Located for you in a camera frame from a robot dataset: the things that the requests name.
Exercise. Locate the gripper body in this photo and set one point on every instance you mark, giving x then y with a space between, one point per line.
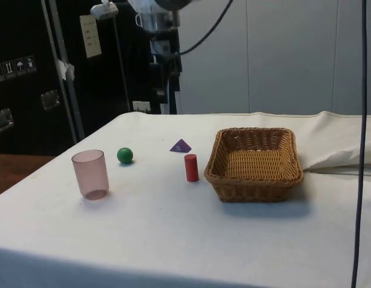
174 60

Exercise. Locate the purple triangular block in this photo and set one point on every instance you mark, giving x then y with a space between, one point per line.
180 147

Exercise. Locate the red cylinder block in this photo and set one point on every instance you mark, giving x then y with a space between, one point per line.
191 168

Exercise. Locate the brown wicker basket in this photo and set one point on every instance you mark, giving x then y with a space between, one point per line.
254 162

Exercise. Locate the pale grey locker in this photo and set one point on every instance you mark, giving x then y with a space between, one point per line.
290 60
215 75
347 60

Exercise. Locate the thin metal stand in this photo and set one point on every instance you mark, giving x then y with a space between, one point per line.
104 10

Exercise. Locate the green ball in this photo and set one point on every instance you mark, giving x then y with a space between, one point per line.
124 155

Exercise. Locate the grey metal pole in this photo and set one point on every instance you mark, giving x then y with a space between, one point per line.
72 105

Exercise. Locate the see-through pink cup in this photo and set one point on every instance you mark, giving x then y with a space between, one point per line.
90 171

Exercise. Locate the black cabinet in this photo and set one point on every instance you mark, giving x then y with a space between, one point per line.
23 36

